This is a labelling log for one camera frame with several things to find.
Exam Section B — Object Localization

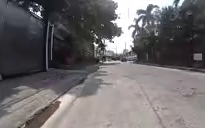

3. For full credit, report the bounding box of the white sign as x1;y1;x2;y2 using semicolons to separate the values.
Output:
193;52;203;62

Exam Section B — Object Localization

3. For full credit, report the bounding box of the grey concrete pavement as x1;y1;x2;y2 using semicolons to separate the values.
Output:
0;63;100;128

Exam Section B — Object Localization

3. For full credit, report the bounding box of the dark fence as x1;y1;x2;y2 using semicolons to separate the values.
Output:
136;36;205;69

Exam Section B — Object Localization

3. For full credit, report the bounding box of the pale kerb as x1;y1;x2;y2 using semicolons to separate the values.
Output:
39;71;96;128

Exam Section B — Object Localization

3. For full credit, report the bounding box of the raised kerb strip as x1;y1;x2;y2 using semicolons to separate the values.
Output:
136;61;205;75

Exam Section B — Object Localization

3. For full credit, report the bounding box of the dark grey wall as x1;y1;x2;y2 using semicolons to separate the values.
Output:
0;0;47;81

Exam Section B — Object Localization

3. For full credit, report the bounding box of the row of palm trees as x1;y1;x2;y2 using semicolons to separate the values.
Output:
128;0;205;68

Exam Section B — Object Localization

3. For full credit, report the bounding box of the grey concrete road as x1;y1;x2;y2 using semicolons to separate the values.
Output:
40;60;205;128

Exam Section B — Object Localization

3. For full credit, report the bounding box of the white pole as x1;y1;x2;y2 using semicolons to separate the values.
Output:
44;20;55;72

